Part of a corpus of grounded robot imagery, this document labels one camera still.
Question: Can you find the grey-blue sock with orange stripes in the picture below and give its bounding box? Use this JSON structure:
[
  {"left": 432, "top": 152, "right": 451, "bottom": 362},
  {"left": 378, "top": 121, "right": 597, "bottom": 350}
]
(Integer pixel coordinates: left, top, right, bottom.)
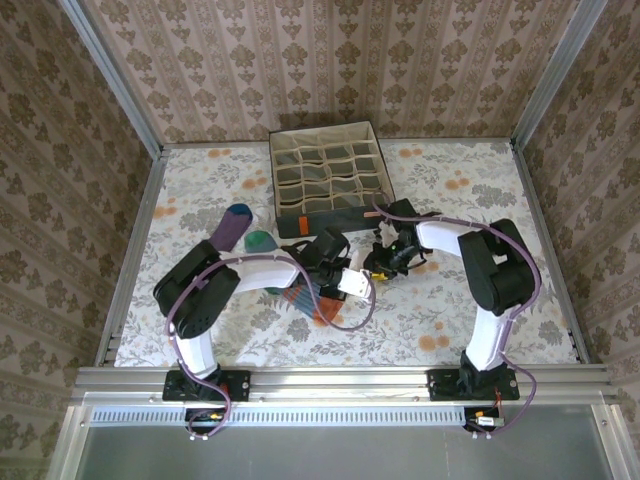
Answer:
[{"left": 243, "top": 228, "right": 347, "bottom": 329}]

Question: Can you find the purple sock with orange cuff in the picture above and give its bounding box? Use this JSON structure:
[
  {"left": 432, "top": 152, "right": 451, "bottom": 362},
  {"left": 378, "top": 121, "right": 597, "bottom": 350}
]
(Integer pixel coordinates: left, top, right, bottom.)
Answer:
[{"left": 207, "top": 202, "right": 255, "bottom": 251}]

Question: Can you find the grey fabric sock organizer box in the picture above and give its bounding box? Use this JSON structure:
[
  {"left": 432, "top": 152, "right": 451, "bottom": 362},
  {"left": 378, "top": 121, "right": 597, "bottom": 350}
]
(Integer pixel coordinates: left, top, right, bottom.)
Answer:
[{"left": 268, "top": 119, "right": 398, "bottom": 240}]

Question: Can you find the floral tablecloth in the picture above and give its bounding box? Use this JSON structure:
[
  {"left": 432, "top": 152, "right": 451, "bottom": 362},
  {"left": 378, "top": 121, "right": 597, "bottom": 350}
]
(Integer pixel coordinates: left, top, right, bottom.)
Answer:
[{"left": 113, "top": 141, "right": 577, "bottom": 369}]

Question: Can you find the black connector board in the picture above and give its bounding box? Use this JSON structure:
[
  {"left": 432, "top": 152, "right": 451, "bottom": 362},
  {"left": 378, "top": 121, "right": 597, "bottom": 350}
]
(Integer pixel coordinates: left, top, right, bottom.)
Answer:
[
  {"left": 463, "top": 407, "right": 507, "bottom": 434},
  {"left": 184, "top": 407, "right": 232, "bottom": 437}
]

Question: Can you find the grey metal panel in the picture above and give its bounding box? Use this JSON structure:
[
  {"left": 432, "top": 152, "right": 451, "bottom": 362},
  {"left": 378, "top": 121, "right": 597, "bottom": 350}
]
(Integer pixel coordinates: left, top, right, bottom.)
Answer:
[{"left": 74, "top": 424, "right": 616, "bottom": 480}]

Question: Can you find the aluminium mounting rail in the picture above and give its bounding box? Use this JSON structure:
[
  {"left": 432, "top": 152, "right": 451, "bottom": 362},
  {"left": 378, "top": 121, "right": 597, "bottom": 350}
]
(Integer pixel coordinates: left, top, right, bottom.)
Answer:
[{"left": 73, "top": 365, "right": 614, "bottom": 407}]

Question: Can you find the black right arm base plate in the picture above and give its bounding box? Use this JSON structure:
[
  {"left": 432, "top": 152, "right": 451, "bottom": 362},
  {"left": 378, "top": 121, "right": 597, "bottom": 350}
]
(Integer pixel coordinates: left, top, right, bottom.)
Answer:
[{"left": 427, "top": 368, "right": 521, "bottom": 402}]

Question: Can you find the aluminium table side rail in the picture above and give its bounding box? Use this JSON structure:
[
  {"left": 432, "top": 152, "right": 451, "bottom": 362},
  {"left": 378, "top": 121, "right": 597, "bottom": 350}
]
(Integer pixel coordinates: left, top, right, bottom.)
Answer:
[
  {"left": 509, "top": 139, "right": 592, "bottom": 364},
  {"left": 93, "top": 148, "right": 169, "bottom": 369}
]

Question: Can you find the slotted grey cable duct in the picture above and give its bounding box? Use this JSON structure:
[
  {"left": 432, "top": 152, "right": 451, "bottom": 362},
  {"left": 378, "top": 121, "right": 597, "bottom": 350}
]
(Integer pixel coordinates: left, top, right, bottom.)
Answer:
[{"left": 91, "top": 405, "right": 467, "bottom": 427}]

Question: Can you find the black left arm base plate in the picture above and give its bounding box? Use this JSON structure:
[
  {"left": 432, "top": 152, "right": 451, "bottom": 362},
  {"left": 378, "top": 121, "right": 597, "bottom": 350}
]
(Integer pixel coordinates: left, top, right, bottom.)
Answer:
[{"left": 163, "top": 368, "right": 252, "bottom": 402}]

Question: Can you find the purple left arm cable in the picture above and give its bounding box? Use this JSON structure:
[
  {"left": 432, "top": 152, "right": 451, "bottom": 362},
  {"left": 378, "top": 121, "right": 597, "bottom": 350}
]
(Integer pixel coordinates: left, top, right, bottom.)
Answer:
[{"left": 164, "top": 252, "right": 377, "bottom": 442}]

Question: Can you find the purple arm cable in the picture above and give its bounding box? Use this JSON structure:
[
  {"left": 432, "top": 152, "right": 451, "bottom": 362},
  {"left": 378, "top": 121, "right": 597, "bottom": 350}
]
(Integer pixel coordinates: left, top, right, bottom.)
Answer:
[
  {"left": 164, "top": 252, "right": 377, "bottom": 442},
  {"left": 372, "top": 192, "right": 544, "bottom": 441}
]

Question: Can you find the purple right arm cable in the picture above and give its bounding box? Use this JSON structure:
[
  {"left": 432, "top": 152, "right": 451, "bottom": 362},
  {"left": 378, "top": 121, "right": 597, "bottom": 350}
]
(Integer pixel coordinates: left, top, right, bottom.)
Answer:
[{"left": 372, "top": 192, "right": 544, "bottom": 441}]

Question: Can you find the short aluminium frame post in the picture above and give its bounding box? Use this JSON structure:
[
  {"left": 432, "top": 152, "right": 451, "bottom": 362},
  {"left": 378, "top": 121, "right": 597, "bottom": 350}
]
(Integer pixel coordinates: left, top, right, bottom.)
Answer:
[
  {"left": 591, "top": 403, "right": 640, "bottom": 480},
  {"left": 45, "top": 404, "right": 92, "bottom": 480}
]

